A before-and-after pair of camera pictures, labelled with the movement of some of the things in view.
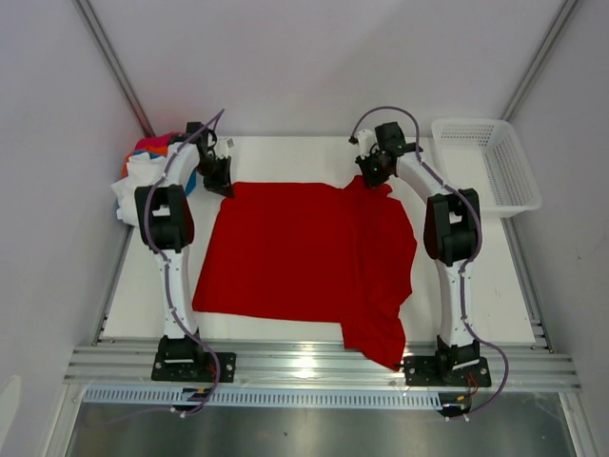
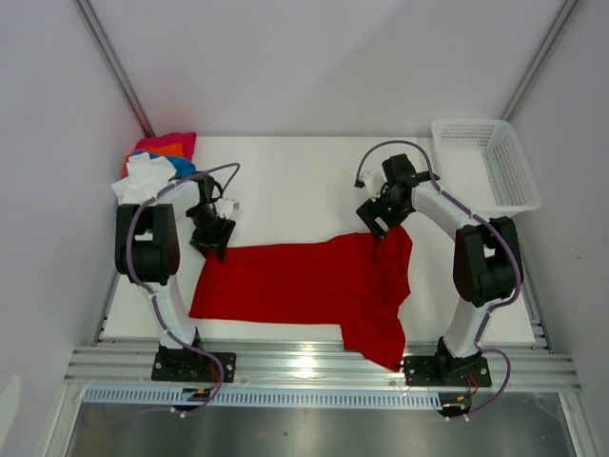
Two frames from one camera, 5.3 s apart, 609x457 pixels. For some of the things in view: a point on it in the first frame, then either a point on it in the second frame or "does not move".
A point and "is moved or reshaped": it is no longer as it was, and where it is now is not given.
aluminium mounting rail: (318, 367) does not move
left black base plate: (205, 369) does not move
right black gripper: (370, 181) to (370, 210)
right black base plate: (426, 371) does not move
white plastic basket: (485, 154) does not move
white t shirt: (142, 171) does not move
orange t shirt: (147, 149) does not move
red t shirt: (309, 252) is moved or reshaped
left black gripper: (222, 185) to (217, 241)
